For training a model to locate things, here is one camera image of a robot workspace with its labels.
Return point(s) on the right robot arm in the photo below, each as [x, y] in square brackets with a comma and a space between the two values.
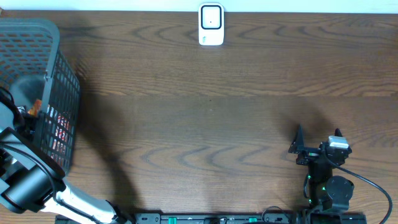
[326, 192]

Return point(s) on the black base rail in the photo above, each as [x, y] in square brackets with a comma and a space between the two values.
[272, 218]

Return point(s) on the grey plastic mesh basket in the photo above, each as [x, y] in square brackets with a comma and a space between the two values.
[38, 76]

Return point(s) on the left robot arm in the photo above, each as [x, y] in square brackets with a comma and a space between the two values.
[41, 185]

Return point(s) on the white barcode scanner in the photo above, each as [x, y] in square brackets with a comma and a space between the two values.
[211, 24]

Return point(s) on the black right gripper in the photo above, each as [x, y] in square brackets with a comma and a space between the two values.
[310, 154]

